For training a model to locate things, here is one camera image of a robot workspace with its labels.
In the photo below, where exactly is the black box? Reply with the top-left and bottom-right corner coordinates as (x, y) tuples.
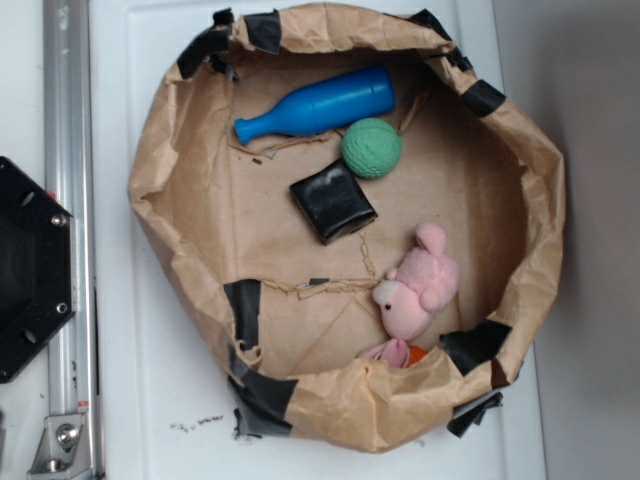
(289, 158), (378, 245)

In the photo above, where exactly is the brown paper bag bin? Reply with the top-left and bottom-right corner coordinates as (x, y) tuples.
(128, 3), (565, 452)

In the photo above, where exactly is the green foam ball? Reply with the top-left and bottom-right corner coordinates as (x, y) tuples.
(341, 118), (403, 179)

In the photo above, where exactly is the pink plush toy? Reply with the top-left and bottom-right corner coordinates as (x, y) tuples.
(372, 222), (460, 341)

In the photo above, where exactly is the small pink orange toy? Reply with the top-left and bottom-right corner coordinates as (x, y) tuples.
(356, 338), (429, 368)

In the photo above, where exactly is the blue plastic bowling pin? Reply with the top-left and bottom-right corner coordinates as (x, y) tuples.
(234, 65), (395, 145)

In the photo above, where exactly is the aluminium rail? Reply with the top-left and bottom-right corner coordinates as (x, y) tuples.
(43, 1), (100, 416)

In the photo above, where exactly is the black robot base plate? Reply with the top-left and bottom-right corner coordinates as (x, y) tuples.
(1, 157), (75, 384)

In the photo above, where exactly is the metal corner bracket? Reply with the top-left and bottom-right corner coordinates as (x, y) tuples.
(26, 413), (94, 480)

